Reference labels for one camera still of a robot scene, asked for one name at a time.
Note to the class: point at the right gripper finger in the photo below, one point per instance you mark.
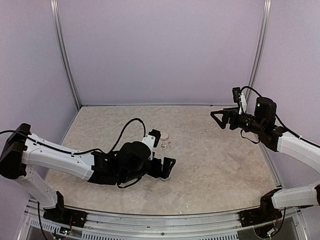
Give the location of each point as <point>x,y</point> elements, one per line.
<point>224,121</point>
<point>223,112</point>

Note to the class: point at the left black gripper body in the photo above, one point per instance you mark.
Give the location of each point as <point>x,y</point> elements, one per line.
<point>155,171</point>

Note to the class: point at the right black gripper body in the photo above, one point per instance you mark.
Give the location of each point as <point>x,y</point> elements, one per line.
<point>236,124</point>

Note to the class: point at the white charging case gold trim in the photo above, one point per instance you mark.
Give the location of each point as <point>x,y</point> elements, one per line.
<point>165,179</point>

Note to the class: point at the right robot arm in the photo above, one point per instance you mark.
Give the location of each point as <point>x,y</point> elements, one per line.
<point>278,139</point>

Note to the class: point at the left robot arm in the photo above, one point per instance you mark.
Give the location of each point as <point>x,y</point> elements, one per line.
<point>122,168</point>

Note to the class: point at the pink round charging case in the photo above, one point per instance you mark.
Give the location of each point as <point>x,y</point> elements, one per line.
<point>164,136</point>

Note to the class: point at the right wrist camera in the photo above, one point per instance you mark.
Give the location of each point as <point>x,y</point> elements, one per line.
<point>240,99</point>

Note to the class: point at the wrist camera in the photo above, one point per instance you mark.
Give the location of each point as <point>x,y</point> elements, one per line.
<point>240,99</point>
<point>152,138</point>

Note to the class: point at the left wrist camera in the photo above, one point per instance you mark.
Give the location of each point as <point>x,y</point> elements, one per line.
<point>152,138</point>

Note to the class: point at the front aluminium rail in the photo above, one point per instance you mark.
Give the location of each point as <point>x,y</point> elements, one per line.
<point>101,225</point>

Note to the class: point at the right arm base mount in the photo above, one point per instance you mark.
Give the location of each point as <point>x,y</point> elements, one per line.
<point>266,211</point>

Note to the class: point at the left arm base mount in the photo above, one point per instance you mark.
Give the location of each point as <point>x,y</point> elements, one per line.
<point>63,215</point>

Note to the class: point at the right aluminium frame post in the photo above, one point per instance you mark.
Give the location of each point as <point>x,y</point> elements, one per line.
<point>261,42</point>

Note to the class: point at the aluminium frame post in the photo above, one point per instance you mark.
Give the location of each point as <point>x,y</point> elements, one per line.
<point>54,5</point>
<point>261,42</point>

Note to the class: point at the left aluminium frame post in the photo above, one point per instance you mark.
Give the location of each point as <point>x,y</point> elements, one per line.
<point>54,5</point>

